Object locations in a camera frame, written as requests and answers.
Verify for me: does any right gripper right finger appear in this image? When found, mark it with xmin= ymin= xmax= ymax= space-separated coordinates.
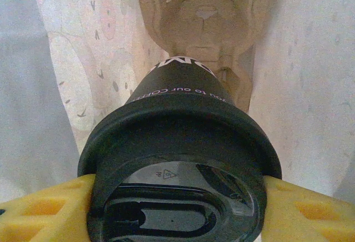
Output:
xmin=260 ymin=177 xmax=355 ymax=242

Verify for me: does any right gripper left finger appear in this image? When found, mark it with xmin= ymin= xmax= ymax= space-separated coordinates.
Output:
xmin=0 ymin=174 xmax=97 ymax=242

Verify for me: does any lidded black paper coffee cup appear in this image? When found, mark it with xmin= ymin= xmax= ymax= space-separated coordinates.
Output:
xmin=77 ymin=56 xmax=283 ymax=242

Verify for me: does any animal print paper gift bag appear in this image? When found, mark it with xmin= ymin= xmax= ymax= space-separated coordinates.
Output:
xmin=0 ymin=0 xmax=355 ymax=242

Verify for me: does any brown pulp cup carrier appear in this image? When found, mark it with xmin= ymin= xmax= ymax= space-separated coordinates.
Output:
xmin=135 ymin=0 xmax=274 ymax=112

